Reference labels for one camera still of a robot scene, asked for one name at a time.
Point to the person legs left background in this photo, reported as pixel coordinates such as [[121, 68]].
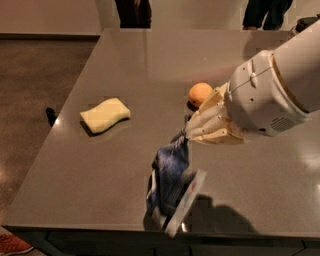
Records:
[[134, 13]]

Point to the small black object on floor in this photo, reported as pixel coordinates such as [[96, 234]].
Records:
[[51, 116]]

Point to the yellow sponge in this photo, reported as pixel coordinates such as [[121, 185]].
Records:
[[105, 115]]

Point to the person legs right background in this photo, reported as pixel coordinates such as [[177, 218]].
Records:
[[265, 14]]

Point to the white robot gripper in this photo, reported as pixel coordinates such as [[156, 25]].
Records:
[[261, 96]]

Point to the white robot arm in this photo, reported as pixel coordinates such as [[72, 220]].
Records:
[[298, 61]]

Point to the red shoe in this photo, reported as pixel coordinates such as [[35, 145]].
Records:
[[12, 245]]

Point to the blue chip bag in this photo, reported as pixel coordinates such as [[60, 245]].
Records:
[[173, 187]]

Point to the orange fruit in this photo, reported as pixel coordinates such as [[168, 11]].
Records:
[[198, 93]]

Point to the person legs background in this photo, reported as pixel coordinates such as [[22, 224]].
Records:
[[265, 14], [134, 13]]

